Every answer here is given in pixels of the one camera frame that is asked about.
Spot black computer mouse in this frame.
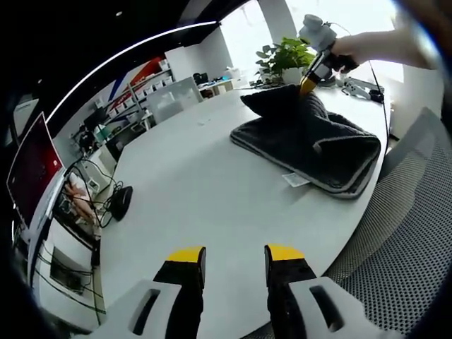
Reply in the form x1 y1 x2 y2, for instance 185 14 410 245
110 185 135 222

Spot shelf with white boxes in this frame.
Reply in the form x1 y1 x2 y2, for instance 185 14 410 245
93 57 176 121

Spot monitor with red screen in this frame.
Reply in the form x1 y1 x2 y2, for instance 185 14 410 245
6 112 65 231

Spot green potted plant white pot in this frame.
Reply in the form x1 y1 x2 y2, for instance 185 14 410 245
254 37 317 86

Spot tangled black cables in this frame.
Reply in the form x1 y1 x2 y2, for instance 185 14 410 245
63 157 125 230

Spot white mesh chair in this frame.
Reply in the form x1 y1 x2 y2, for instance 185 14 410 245
145 77 205 125

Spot grey mesh office chair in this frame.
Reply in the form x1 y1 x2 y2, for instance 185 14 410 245
323 107 452 335

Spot white game controller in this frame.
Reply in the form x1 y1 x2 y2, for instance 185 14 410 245
340 77 374 100

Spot long ceiling light strip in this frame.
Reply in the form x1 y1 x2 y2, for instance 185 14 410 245
45 20 218 124

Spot white monitor desk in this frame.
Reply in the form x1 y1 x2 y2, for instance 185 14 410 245
27 169 107 333

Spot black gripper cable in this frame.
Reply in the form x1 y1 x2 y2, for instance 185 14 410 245
368 59 392 143

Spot person's right hand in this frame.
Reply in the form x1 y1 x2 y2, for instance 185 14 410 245
333 32 362 59

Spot grey towel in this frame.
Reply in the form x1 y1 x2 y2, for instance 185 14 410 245
230 83 383 200

